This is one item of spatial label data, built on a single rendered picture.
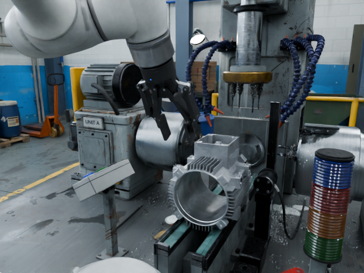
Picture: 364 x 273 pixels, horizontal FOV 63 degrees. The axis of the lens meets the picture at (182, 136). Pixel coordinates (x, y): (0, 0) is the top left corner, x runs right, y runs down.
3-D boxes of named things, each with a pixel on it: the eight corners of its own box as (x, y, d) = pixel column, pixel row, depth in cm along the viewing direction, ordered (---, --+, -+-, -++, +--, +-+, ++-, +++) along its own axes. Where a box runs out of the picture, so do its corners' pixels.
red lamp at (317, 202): (310, 196, 55) (312, 174, 54) (346, 203, 53) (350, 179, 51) (307, 210, 50) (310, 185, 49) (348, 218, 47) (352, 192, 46)
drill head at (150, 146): (142, 155, 150) (141, 105, 144) (209, 165, 134) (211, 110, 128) (110, 170, 128) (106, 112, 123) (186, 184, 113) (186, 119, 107)
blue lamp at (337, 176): (312, 174, 54) (315, 150, 53) (350, 179, 51) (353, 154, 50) (310, 185, 49) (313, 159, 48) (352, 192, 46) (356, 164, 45)
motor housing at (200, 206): (194, 195, 102) (195, 142, 97) (249, 206, 94) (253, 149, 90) (167, 223, 84) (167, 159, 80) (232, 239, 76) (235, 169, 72)
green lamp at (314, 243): (305, 239, 57) (307, 218, 56) (340, 248, 55) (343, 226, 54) (302, 257, 52) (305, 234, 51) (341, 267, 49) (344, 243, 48)
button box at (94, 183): (119, 180, 93) (112, 165, 93) (135, 173, 90) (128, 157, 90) (79, 202, 79) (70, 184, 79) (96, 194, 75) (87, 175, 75)
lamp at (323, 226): (307, 218, 56) (310, 196, 55) (343, 226, 54) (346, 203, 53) (305, 234, 51) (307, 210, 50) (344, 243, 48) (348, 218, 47)
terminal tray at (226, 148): (207, 155, 97) (207, 133, 95) (239, 159, 92) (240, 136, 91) (192, 166, 86) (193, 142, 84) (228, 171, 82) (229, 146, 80)
